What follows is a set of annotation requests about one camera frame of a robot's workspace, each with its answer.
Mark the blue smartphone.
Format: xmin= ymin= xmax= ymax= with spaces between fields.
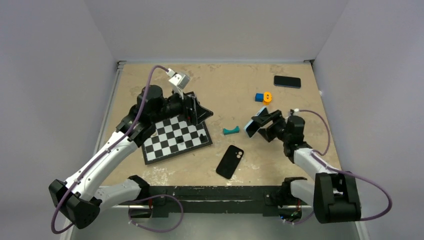
xmin=273 ymin=75 xmax=302 ymax=89

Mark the aluminium frame rail left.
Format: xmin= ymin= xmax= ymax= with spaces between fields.
xmin=93 ymin=60 xmax=127 ymax=156

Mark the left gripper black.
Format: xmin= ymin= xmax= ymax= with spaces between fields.
xmin=151 ymin=86 xmax=213 ymax=126

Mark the black white chessboard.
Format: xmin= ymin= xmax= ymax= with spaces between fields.
xmin=141 ymin=91 xmax=214 ymax=166

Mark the black phone case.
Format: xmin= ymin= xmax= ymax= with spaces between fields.
xmin=215 ymin=145 xmax=245 ymax=180

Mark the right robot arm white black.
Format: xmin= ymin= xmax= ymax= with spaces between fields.
xmin=244 ymin=107 xmax=362 ymax=224

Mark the light blue cased phone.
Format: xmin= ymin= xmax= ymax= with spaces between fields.
xmin=243 ymin=106 xmax=268 ymax=138

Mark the teal arch block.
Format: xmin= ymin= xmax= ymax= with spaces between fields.
xmin=222 ymin=126 xmax=240 ymax=136

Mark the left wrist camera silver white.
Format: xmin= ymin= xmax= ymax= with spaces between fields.
xmin=167 ymin=68 xmax=190 ymax=99

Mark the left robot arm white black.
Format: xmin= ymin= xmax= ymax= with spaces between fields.
xmin=48 ymin=85 xmax=214 ymax=234

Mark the black chess piece centre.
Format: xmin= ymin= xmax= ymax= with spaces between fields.
xmin=175 ymin=136 xmax=184 ymax=144

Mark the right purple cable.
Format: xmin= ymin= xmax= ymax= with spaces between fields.
xmin=284 ymin=109 xmax=393 ymax=226

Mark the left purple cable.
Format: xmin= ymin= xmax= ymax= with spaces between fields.
xmin=50 ymin=65 xmax=185 ymax=235

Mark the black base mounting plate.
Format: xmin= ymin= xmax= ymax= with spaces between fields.
xmin=125 ymin=185 xmax=314 ymax=219

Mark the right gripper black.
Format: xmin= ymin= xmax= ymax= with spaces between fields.
xmin=252 ymin=109 xmax=291 ymax=143

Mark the purple cable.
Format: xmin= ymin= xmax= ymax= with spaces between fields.
xmin=50 ymin=65 xmax=185 ymax=235
xmin=284 ymin=109 xmax=393 ymax=226

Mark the blue cube block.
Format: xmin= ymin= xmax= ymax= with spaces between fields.
xmin=254 ymin=93 xmax=264 ymax=102

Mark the orange ring block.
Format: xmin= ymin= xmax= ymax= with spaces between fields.
xmin=262 ymin=92 xmax=273 ymax=105

